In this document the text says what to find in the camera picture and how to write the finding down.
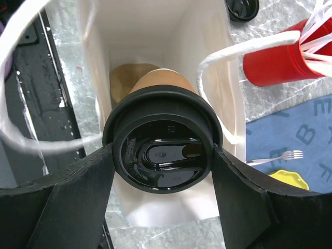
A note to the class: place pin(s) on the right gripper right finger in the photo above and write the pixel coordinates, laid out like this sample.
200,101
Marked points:
257,211

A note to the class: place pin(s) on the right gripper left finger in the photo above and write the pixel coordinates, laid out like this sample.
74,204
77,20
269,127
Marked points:
64,209

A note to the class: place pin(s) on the black cup lid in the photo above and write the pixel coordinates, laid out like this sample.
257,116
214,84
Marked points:
162,138
242,10

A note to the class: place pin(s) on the light blue paper bag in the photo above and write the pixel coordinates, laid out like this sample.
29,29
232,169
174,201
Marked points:
189,37

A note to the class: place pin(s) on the yellow dotted plate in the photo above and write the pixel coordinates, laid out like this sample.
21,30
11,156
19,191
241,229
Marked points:
291,178

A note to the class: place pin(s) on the silver fork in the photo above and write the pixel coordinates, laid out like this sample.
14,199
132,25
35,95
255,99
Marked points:
288,155

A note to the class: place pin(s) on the blue letter-print cloth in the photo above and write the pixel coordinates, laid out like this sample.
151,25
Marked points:
305,127

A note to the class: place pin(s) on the red straw holder cup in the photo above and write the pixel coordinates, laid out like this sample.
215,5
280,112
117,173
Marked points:
277,65

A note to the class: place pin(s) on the white wrapped straws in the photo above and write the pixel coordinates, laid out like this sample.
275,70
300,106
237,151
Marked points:
320,64

